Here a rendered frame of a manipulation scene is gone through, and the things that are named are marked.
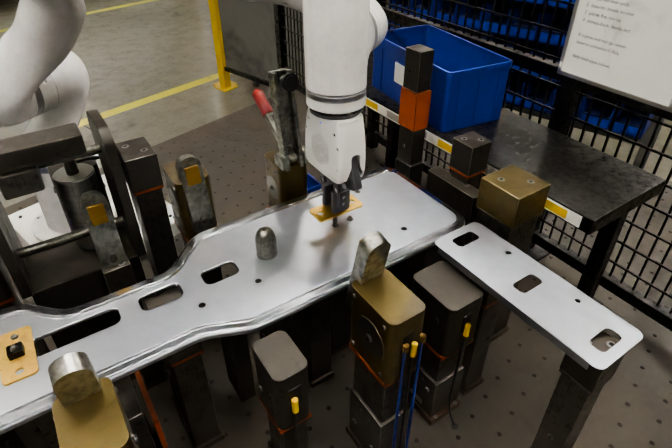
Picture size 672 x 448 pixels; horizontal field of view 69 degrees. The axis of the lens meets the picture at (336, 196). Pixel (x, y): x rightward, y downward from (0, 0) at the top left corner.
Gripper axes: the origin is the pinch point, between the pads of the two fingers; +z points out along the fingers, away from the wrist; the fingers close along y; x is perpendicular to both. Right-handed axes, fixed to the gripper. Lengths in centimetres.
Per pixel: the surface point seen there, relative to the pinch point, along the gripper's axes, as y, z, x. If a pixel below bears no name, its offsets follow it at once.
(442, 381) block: 22.7, 25.5, 5.6
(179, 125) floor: -259, 106, 44
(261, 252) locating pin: 0.9, 4.5, -14.0
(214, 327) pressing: 8.9, 6.2, -24.9
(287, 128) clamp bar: -14.8, -5.8, -0.2
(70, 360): 14.6, -4.3, -40.3
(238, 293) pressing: 5.4, 5.9, -19.9
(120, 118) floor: -293, 106, 13
